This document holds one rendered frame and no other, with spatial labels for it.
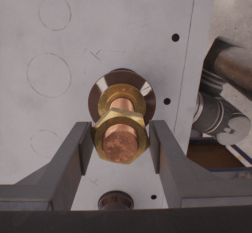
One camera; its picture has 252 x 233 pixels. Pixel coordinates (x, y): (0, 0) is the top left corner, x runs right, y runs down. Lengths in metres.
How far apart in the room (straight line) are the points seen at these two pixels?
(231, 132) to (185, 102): 0.25
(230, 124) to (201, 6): 0.33
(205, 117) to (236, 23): 1.54
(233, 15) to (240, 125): 1.48
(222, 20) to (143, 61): 1.62
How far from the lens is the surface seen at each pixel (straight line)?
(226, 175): 1.19
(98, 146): 0.16
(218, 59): 0.62
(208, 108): 0.50
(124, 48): 0.33
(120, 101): 0.21
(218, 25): 1.90
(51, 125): 0.39
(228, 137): 0.59
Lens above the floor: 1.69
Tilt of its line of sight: 73 degrees down
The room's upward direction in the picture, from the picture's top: 178 degrees clockwise
